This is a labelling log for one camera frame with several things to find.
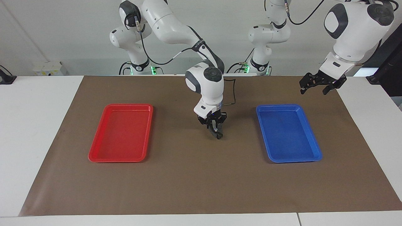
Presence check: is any red plastic tray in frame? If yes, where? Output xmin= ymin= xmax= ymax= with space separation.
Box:
xmin=88 ymin=104 xmax=154 ymax=163

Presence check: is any white wall socket box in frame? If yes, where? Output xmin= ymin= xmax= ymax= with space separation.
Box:
xmin=33 ymin=61 xmax=68 ymax=76

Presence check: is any brown table mat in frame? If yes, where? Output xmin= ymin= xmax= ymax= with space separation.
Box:
xmin=19 ymin=75 xmax=402 ymax=217

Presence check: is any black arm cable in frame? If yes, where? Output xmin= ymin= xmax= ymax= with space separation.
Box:
xmin=284 ymin=0 xmax=325 ymax=25
xmin=133 ymin=16 xmax=236 ymax=105

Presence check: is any blue plastic tray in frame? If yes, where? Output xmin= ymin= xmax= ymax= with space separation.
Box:
xmin=256 ymin=104 xmax=323 ymax=164

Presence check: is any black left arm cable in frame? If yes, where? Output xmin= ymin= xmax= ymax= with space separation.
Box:
xmin=284 ymin=0 xmax=325 ymax=25

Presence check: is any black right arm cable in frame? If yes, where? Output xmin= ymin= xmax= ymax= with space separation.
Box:
xmin=133 ymin=16 xmax=236 ymax=105

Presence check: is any black equipment stand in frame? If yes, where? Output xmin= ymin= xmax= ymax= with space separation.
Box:
xmin=366 ymin=24 xmax=402 ymax=98

